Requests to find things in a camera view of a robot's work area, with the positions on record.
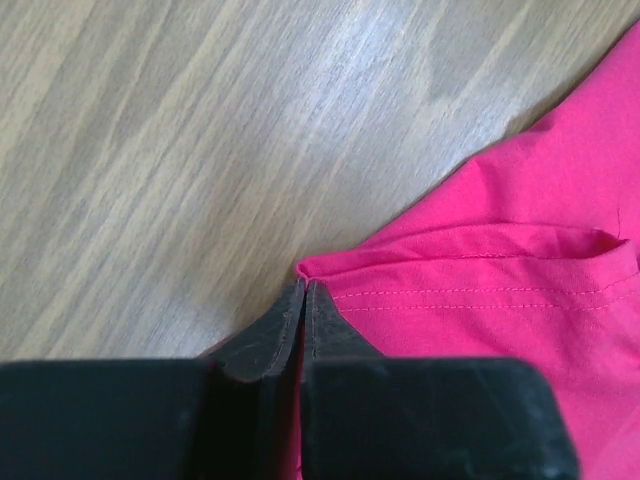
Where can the pink t-shirt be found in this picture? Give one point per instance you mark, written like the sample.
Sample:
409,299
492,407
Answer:
529,250

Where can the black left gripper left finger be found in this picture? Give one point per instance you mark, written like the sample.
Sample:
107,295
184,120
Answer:
227,414

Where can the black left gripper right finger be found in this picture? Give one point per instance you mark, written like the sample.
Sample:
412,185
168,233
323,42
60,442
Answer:
368,416

